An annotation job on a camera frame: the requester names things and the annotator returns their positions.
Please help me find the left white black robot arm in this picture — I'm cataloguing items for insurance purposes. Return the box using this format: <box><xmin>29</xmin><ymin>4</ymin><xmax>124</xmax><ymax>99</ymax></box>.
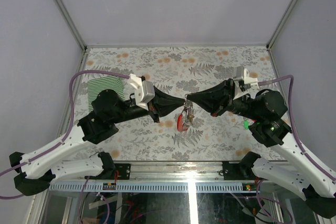
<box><xmin>9</xmin><ymin>88</ymin><xmax>185</xmax><ymax>196</ymax></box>

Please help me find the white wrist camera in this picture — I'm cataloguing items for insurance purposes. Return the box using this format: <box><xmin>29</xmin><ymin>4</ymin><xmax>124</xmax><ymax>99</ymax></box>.
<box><xmin>128</xmin><ymin>74</ymin><xmax>155</xmax><ymax>111</ymax></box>
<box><xmin>233</xmin><ymin>66</ymin><xmax>259</xmax><ymax>99</ymax></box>

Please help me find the green striped cloth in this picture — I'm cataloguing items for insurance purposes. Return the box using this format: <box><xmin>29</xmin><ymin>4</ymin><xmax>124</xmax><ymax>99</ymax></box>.
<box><xmin>87</xmin><ymin>77</ymin><xmax>125</xmax><ymax>112</ymax></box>

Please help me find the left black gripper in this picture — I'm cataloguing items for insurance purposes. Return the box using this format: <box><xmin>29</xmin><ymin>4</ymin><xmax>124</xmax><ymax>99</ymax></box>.
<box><xmin>112</xmin><ymin>87</ymin><xmax>188</xmax><ymax>125</ymax></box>

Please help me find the aluminium front rail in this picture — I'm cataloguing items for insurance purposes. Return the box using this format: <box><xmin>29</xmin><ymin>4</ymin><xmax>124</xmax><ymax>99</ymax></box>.
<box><xmin>49</xmin><ymin>161</ymin><xmax>259</xmax><ymax>193</ymax></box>

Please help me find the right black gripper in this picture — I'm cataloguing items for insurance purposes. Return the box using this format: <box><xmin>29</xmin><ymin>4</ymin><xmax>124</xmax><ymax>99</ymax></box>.
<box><xmin>187</xmin><ymin>78</ymin><xmax>261</xmax><ymax>121</ymax></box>

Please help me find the green key tag right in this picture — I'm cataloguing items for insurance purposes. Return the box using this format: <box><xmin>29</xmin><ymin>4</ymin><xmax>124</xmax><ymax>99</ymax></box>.
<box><xmin>243</xmin><ymin>120</ymin><xmax>249</xmax><ymax>130</ymax></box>

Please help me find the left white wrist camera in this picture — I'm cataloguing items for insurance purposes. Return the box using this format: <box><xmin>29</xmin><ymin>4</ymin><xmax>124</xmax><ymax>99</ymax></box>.
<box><xmin>128</xmin><ymin>74</ymin><xmax>155</xmax><ymax>111</ymax></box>

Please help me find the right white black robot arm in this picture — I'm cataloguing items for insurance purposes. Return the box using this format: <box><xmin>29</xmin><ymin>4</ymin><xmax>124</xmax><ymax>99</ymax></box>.
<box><xmin>186</xmin><ymin>78</ymin><xmax>335</xmax><ymax>219</ymax></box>

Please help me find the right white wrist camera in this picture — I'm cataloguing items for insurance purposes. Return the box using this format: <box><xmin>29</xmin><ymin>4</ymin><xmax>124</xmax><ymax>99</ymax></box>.
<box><xmin>233</xmin><ymin>66</ymin><xmax>259</xmax><ymax>99</ymax></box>

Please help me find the grey red key ring holder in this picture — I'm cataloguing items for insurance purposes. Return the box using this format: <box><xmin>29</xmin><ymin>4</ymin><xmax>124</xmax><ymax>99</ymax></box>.
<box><xmin>176</xmin><ymin>99</ymin><xmax>194</xmax><ymax>132</ymax></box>

